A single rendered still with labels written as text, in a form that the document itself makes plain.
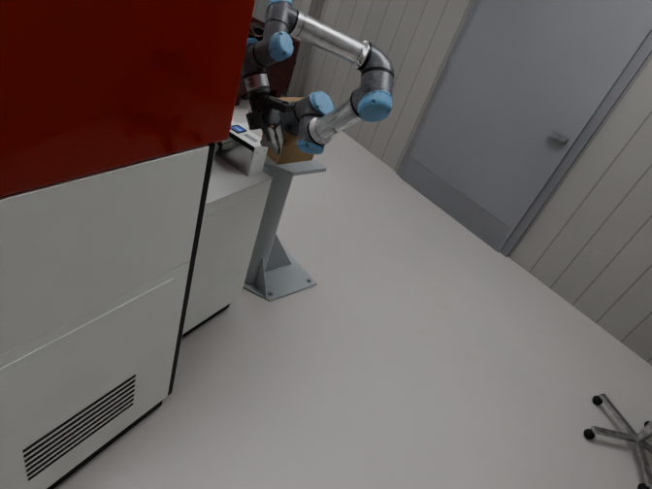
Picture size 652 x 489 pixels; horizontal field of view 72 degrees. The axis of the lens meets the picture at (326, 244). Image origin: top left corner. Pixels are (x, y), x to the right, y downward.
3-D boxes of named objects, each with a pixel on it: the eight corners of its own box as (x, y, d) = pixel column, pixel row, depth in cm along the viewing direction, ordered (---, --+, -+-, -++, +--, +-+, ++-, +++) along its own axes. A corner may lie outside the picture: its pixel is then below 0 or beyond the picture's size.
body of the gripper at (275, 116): (265, 129, 154) (255, 93, 152) (283, 124, 149) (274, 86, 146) (249, 132, 148) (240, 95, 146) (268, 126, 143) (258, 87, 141)
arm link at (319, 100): (316, 106, 204) (337, 95, 194) (313, 132, 201) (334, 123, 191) (296, 94, 196) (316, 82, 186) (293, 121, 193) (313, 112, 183)
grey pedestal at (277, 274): (277, 242, 298) (310, 129, 251) (316, 284, 276) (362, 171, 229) (207, 259, 264) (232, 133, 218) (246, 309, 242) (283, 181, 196)
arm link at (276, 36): (280, 15, 133) (255, 27, 140) (276, 47, 130) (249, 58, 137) (298, 30, 139) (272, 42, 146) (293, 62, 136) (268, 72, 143)
